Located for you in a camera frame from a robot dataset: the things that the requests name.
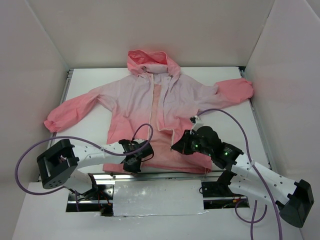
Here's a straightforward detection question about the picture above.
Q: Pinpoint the pink gradient hooded jacket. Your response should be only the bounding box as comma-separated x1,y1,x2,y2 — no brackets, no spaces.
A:
44,50,254,173

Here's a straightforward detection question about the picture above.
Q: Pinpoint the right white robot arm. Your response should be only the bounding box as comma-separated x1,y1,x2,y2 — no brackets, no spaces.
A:
171,126,315,228

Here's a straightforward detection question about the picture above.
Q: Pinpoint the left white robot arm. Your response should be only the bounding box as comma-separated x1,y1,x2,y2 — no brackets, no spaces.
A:
37,139,154,200

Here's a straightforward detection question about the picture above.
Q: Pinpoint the white foil-taped panel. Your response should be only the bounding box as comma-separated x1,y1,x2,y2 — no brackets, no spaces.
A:
112,179,206,217

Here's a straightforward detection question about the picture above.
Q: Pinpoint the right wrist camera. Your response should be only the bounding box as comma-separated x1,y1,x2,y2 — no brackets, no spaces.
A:
190,115,204,132

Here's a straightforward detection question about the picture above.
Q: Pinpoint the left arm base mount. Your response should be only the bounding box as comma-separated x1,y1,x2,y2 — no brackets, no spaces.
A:
65,183,114,217

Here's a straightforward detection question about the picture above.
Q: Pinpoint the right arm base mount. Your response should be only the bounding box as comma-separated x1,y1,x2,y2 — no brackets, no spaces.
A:
198,171,249,210

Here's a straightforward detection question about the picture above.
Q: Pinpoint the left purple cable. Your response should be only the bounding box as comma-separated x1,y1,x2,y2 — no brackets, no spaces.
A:
16,123,154,196

